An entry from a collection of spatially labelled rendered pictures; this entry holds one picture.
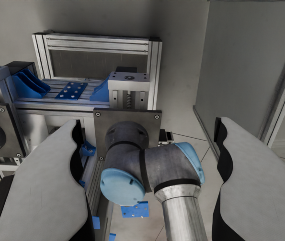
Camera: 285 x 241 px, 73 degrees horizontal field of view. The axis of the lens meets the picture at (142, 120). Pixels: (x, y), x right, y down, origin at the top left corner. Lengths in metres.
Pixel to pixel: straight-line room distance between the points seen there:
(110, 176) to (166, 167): 0.14
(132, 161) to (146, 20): 1.24
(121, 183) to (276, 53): 0.67
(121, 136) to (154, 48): 0.89
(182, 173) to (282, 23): 0.60
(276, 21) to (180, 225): 0.72
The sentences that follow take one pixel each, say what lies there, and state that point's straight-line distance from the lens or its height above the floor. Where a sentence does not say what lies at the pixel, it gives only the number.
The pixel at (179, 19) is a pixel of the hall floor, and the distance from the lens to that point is 1.61.
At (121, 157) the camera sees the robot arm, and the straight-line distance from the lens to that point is 0.53.
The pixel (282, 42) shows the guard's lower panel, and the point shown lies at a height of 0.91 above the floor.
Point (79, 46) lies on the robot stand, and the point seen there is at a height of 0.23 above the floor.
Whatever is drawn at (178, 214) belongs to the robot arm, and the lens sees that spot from 0.46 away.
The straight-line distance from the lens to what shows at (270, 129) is 0.84.
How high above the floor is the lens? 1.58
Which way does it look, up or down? 58 degrees down
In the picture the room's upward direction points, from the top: 180 degrees clockwise
